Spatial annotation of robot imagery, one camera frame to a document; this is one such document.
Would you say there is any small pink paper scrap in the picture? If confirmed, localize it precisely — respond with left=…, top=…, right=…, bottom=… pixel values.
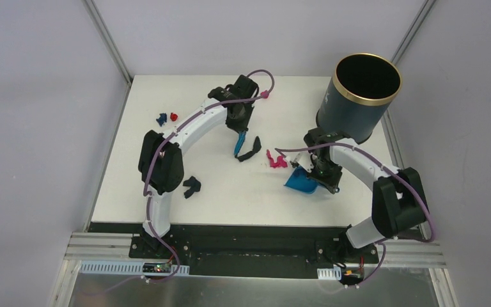
left=260, top=90, right=269, bottom=99

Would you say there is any dark bin with gold rim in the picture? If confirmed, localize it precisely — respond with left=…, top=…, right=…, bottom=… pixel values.
left=315, top=53, right=402, bottom=144

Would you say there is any aluminium frame rail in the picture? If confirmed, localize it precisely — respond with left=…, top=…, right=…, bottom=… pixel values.
left=64, top=232, right=447, bottom=269

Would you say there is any left white slotted cable duct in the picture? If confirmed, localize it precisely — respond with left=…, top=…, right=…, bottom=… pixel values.
left=79, top=260, right=190, bottom=277

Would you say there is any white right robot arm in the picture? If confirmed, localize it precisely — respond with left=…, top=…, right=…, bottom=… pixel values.
left=304, top=127, right=428, bottom=262

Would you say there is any black mounting base plate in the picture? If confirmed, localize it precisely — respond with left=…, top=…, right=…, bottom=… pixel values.
left=88, top=222, right=379, bottom=279

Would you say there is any white slotted cable duct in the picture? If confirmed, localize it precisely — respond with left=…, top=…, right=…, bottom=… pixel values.
left=79, top=260, right=190, bottom=277
left=316, top=265, right=342, bottom=281

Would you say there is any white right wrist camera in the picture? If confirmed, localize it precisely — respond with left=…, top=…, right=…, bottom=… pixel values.
left=290, top=152, right=314, bottom=173

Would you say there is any blue hand brush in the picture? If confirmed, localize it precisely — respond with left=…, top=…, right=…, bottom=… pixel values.
left=233, top=131, right=247, bottom=158

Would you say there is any dark blue scrap top left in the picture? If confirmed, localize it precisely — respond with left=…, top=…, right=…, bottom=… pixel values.
left=155, top=113, right=168, bottom=127

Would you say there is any large pink paper scrap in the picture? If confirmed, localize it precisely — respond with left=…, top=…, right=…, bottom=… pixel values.
left=266, top=150, right=288, bottom=168

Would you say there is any right white slotted cable duct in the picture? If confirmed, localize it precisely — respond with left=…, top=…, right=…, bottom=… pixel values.
left=316, top=265, right=342, bottom=281

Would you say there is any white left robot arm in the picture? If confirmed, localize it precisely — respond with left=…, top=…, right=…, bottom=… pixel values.
left=138, top=75, right=261, bottom=259

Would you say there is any blue plastic dustpan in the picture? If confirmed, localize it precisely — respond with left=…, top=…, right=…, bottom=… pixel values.
left=284, top=166, right=318, bottom=194

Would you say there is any long black paper scrap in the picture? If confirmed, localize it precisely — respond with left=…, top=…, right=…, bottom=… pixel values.
left=236, top=136, right=262, bottom=162

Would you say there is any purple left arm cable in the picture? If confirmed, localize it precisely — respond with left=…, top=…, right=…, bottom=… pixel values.
left=143, top=70, right=275, bottom=284

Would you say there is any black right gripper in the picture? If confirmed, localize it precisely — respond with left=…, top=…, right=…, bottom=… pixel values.
left=306, top=159, right=343, bottom=193

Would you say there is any large black paper scrap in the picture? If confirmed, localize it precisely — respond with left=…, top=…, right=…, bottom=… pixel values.
left=182, top=176, right=201, bottom=199

